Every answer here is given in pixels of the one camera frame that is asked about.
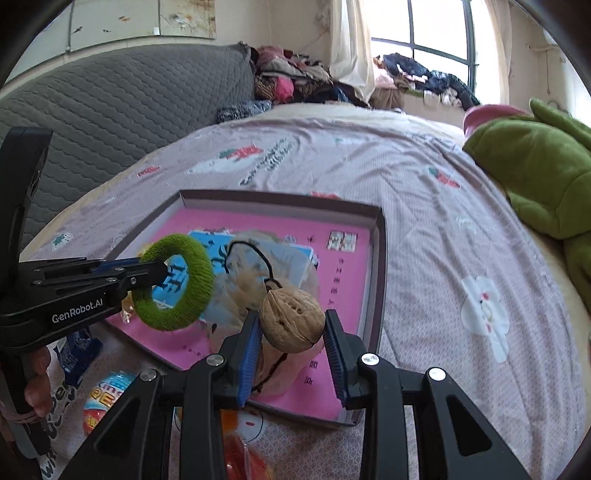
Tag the person's left hand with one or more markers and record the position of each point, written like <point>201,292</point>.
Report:
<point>38,392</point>

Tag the feather pouch with black cord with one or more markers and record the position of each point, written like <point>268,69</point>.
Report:
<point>234,296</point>

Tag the blue candy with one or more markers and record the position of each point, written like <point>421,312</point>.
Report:
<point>76,353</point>

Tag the red Kinder egg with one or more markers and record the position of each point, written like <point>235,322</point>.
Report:
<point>103,396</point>

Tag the white Kinder egg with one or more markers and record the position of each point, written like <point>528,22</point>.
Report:
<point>240,428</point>

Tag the floral wall painting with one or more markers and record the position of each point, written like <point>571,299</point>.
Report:
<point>87,23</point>

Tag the dark framed window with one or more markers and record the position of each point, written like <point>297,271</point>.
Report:
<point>438,34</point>

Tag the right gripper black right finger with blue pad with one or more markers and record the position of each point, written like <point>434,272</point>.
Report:
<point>454,438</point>

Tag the dark patterned cloth on bed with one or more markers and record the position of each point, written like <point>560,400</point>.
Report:
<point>243,110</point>

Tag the pink strawberry bed sheet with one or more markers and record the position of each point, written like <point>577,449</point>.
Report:
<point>467,287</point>

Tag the cream curtain right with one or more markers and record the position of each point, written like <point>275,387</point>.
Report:
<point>499,12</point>

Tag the pink shallow cardboard box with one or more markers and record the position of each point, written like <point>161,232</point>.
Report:
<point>347,239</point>

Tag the clothes pile on windowsill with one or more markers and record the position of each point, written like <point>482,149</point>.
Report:
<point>397,71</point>

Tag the cream curtain left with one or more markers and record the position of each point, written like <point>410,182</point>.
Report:
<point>351,61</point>

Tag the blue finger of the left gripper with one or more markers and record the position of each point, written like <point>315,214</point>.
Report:
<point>118,264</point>

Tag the green quilted blanket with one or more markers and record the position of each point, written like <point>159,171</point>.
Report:
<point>543,163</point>

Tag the brown walnut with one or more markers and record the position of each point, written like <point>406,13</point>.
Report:
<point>292,320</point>

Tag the cream curtain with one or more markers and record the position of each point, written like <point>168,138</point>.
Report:
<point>351,61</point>
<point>499,12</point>

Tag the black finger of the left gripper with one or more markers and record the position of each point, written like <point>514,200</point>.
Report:
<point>139,275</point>

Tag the blue booklet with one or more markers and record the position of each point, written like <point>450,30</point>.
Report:
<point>228,252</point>

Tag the clothes pile by headboard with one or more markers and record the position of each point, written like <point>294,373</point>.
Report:
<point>283,77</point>

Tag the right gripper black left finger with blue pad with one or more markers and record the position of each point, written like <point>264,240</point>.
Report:
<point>132,440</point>

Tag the grey quilted headboard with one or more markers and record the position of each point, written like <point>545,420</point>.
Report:
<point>109,110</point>

